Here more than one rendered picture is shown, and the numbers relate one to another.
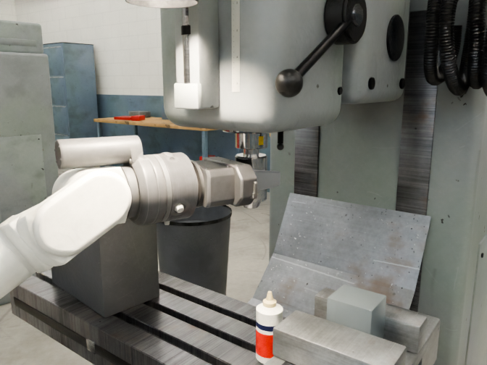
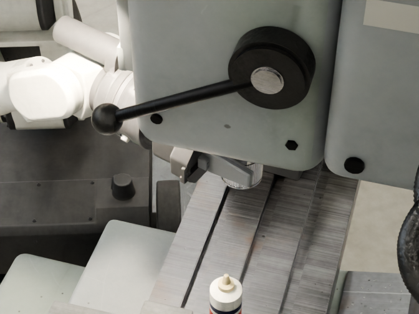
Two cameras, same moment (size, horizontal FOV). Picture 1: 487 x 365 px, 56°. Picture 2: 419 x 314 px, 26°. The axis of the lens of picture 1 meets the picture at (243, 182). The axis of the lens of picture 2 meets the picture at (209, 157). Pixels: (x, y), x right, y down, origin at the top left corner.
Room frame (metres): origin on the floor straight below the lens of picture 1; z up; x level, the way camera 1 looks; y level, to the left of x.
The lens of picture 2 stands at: (0.35, -0.67, 1.93)
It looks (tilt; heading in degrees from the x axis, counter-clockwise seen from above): 44 degrees down; 68
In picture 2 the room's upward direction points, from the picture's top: straight up
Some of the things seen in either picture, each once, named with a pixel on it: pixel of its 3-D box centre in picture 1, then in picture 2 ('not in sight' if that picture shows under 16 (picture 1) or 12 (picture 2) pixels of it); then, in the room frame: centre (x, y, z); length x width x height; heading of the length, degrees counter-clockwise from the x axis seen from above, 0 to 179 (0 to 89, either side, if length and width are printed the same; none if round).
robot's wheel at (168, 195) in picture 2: not in sight; (169, 227); (0.74, 0.54, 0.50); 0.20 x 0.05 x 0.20; 71
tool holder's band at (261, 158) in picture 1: (251, 158); not in sight; (0.65, -0.01, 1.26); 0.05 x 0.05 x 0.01
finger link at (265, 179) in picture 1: (262, 180); (225, 170); (0.62, -0.03, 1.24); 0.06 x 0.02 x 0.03; 123
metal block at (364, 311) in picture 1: (356, 317); not in sight; (0.54, -0.15, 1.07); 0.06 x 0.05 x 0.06; 54
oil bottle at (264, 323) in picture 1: (269, 324); (226, 302); (0.62, -0.04, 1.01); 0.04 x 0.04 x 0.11
